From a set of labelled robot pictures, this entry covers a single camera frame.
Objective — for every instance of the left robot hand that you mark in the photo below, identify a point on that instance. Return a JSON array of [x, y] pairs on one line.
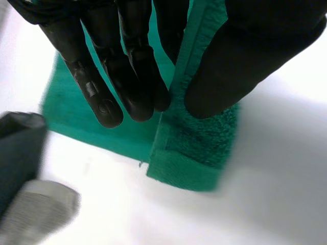
[[224, 76]]

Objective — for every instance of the teal towel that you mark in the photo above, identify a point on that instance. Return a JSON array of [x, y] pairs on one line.
[[194, 143]]

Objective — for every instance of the dark blue cloth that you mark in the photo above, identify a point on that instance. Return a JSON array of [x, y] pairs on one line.
[[18, 153]]

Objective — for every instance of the grey towel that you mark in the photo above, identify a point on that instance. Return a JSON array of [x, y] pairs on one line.
[[38, 211]]

